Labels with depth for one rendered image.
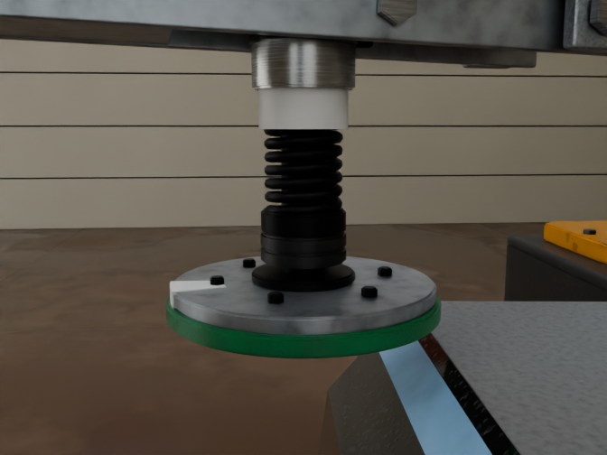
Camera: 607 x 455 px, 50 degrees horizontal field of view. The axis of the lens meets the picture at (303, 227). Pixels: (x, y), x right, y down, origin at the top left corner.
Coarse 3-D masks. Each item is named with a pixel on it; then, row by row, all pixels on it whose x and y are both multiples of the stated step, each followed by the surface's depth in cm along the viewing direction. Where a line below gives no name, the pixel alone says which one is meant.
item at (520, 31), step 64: (0, 0) 39; (64, 0) 40; (128, 0) 41; (192, 0) 42; (256, 0) 43; (320, 0) 44; (384, 0) 44; (448, 0) 46; (512, 0) 47; (512, 64) 60
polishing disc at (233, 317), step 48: (240, 288) 50; (288, 288) 49; (336, 288) 50; (384, 288) 50; (432, 288) 50; (192, 336) 46; (240, 336) 43; (288, 336) 42; (336, 336) 43; (384, 336) 44
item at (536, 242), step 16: (512, 240) 155; (528, 240) 151; (544, 240) 151; (512, 256) 155; (528, 256) 146; (544, 256) 138; (560, 256) 132; (576, 256) 132; (512, 272) 155; (528, 272) 146; (544, 272) 138; (560, 272) 131; (576, 272) 124; (592, 272) 119; (512, 288) 156; (528, 288) 146; (544, 288) 139; (560, 288) 131; (576, 288) 125; (592, 288) 119
